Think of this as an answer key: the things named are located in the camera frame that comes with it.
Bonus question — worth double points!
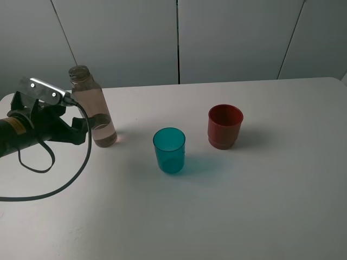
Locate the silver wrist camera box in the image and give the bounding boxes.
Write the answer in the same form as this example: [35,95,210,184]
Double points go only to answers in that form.
[18,77,75,107]

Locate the black camera cable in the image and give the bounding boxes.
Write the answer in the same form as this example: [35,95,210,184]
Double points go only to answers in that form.
[0,97,92,202]

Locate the teal translucent plastic cup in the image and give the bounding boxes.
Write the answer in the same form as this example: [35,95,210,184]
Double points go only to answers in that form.
[153,127,186,174]

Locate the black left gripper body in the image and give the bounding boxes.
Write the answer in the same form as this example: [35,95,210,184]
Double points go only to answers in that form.
[7,91,71,141]

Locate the clear plastic water bottle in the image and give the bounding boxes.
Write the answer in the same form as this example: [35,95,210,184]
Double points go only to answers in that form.
[68,65,117,148]

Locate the red plastic cup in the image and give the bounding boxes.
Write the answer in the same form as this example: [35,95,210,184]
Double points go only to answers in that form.
[208,104,243,150]

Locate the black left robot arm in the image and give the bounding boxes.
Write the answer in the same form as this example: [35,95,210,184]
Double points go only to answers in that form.
[1,92,88,157]

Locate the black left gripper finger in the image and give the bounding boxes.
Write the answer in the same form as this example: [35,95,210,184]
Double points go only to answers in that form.
[58,118,88,145]

